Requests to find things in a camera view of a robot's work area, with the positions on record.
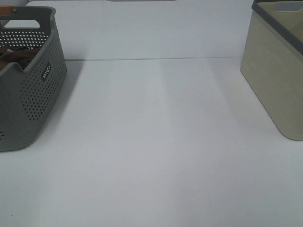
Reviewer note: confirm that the beige bin with grey rim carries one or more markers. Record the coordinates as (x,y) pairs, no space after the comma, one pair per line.
(272,62)

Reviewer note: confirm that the grey perforated laundry basket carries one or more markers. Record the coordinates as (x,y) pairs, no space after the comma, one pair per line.
(28,96)

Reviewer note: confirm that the brown leather basket handle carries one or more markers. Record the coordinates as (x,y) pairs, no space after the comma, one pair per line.
(8,12)

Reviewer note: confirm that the brown towel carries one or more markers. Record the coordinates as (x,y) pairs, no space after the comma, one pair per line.
(22,57)

